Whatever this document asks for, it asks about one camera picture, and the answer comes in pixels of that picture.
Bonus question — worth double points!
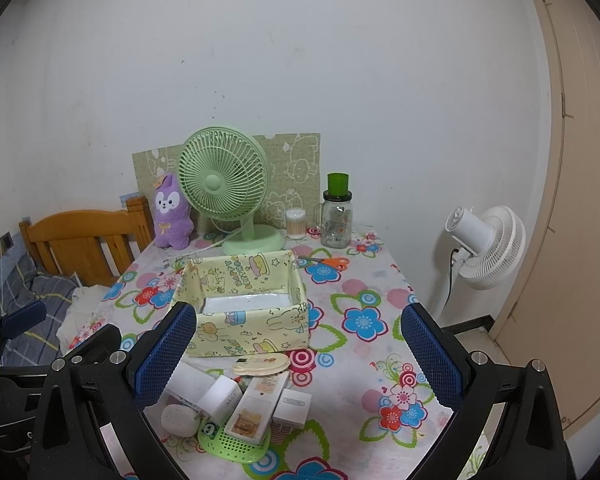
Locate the white box pack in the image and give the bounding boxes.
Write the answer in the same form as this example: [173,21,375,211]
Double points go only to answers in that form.
[166,362,215,408]

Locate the white tall charger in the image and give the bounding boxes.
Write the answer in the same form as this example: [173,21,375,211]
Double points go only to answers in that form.
[195,376,242,425]

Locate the cream bear compact mirror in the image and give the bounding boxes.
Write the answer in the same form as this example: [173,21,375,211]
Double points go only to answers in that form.
[233,353,290,377]

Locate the green panda perforated case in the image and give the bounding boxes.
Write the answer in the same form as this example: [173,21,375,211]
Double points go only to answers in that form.
[197,417,271,464]

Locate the white remote control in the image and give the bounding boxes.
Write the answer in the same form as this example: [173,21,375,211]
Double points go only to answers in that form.
[224,370,289,446]

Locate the white square charger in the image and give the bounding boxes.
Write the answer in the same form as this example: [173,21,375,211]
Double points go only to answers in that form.
[272,388,312,429]

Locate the plaid grey bedding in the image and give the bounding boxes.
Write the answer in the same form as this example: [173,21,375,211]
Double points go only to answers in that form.
[0,254,79,367]

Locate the floral tablecloth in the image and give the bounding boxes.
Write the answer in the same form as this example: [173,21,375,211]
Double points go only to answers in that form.
[58,226,452,479]

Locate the yellow patterned fabric box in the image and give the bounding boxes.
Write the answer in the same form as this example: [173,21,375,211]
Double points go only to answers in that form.
[172,250,310,358]

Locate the wooden chair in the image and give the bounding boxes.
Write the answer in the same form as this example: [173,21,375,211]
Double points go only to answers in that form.
[19,196,155,286]

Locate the purple plush toy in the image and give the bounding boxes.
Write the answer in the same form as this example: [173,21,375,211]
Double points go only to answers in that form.
[154,172,194,250]

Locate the white standing fan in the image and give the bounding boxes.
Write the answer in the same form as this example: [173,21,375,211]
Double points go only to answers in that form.
[432,206,527,320]

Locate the beige door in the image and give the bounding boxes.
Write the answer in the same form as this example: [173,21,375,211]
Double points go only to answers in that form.
[490,0,600,437]

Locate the cotton swab container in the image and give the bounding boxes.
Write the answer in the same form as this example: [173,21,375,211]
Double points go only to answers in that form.
[285,208,306,240]

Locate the green desk fan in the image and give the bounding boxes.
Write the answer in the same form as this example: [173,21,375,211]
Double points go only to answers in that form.
[178,127,284,256]

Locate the glass jar green lid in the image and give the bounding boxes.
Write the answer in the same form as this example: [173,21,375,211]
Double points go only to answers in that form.
[314,172,353,249]

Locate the white fan power cable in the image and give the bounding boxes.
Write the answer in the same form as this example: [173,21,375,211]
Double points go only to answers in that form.
[166,226,246,264]

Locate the orange handled scissors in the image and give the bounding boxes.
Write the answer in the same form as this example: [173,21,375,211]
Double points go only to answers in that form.
[297,257,350,272]

